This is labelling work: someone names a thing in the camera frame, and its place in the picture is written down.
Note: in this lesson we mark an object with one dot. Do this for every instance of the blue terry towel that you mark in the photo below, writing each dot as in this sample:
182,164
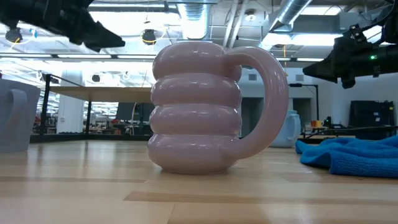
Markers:
357,155

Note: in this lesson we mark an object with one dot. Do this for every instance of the dark computer monitor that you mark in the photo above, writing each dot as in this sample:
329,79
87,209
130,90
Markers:
127,112

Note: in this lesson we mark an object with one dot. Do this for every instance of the wooden shelf with black frame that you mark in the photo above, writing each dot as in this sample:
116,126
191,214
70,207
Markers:
102,94

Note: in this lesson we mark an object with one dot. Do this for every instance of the grey ceramic mug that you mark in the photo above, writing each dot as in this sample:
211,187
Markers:
18,124

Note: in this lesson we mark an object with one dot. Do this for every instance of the light blue ceramic mug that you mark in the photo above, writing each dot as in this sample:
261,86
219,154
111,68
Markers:
291,130

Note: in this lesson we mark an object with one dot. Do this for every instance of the silver ribbed ceiling duct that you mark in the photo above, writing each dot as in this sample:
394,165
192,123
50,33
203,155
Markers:
194,21

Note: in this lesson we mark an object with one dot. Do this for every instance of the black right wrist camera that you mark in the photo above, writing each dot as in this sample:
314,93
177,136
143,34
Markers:
348,83

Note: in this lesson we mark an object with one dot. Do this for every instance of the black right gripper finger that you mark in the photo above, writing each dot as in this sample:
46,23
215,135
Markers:
320,70

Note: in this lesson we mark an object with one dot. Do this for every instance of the pink ribbed ceramic mug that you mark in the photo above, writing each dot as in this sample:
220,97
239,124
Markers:
196,109

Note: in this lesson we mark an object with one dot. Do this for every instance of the orange mug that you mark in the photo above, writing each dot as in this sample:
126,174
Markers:
316,124

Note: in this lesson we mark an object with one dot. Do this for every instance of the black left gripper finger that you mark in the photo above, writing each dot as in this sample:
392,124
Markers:
105,35
85,42

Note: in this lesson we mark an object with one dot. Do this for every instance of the black cabinet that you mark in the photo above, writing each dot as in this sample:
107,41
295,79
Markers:
371,118

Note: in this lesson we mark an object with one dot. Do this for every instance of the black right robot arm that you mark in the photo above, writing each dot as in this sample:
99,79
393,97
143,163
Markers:
390,59

